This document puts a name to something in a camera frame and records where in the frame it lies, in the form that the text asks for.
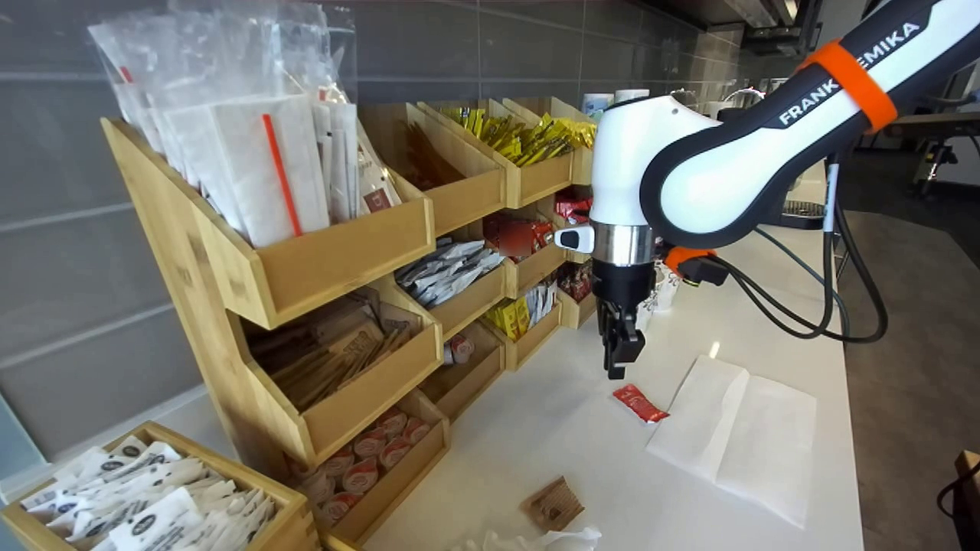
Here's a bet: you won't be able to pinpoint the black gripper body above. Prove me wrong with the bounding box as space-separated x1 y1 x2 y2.
592 257 655 332

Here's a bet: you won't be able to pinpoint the red sachet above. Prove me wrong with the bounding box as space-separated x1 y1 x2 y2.
610 381 675 424

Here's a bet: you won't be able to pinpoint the single brown sachet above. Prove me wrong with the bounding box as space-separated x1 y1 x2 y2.
516 473 587 534

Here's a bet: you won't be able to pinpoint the small-bin wooden stand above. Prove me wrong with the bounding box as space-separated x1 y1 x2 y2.
364 93 602 423

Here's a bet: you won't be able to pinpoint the large three-tier wooden stand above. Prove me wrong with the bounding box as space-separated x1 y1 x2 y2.
97 113 449 543

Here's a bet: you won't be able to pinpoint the dark red packets pile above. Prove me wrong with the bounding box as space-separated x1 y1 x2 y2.
557 263 596 304

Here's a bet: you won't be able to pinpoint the white packets small pile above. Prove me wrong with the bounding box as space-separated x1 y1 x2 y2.
524 277 561 323

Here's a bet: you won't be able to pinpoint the red sachets pile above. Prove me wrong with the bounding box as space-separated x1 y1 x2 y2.
487 211 553 263
553 192 596 225

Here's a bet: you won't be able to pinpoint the yellow packets small pile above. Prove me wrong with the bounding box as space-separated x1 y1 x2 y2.
483 297 533 343

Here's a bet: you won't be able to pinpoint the small creamer cups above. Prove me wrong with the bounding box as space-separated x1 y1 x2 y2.
441 332 479 371

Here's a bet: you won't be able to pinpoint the black and white sachets pile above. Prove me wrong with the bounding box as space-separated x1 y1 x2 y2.
396 235 512 311

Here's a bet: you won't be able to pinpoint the yellow sachets pile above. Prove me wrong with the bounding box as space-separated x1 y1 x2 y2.
441 104 600 172

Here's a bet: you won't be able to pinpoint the round creamer cups pile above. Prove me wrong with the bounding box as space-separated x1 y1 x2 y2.
302 408 438 529

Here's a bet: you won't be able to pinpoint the brown sachets pile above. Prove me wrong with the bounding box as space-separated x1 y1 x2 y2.
244 290 427 412

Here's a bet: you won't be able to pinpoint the white wrapped straws bundle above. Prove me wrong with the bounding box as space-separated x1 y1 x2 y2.
308 83 405 223

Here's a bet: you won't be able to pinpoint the dark desk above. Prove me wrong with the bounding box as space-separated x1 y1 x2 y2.
891 93 980 196

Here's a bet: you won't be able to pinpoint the red drinking straw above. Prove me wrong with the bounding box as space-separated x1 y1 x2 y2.
257 109 305 240

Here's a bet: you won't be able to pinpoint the flat wooden box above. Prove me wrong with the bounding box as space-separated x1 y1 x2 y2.
0 418 321 551

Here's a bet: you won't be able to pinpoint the clear plastic packet pile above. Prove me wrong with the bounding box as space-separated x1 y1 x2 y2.
86 0 360 251

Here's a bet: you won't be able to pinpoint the white printed sachets pile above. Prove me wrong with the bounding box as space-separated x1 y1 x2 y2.
14 434 282 551

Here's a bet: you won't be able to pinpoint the small orange wrist strap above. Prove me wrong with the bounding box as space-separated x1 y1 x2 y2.
659 240 717 274

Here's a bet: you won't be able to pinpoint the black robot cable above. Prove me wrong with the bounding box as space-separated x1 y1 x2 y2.
701 151 891 344

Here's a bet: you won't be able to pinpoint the wide orange arm strap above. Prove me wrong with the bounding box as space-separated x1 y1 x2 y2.
808 37 903 135

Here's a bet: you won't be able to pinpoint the brown object with black cord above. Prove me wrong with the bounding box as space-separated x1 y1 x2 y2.
933 446 980 551

